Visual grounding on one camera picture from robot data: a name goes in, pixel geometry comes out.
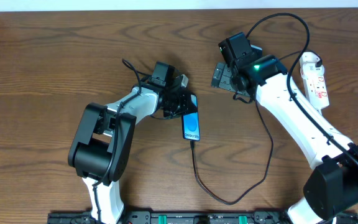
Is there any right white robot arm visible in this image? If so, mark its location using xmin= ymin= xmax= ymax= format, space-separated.
xmin=212 ymin=32 xmax=358 ymax=223

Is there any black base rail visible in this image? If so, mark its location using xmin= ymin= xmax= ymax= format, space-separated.
xmin=46 ymin=211 xmax=358 ymax=224

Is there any blue Galaxy smartphone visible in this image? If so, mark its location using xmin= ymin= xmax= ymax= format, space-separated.
xmin=181 ymin=94 xmax=201 ymax=141

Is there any black charger cable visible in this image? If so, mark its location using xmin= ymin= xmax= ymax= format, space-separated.
xmin=190 ymin=49 xmax=323 ymax=206

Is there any white power strip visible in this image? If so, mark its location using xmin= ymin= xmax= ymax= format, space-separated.
xmin=300 ymin=51 xmax=329 ymax=114

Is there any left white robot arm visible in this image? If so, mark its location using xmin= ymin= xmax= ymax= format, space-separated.
xmin=68 ymin=60 xmax=198 ymax=223

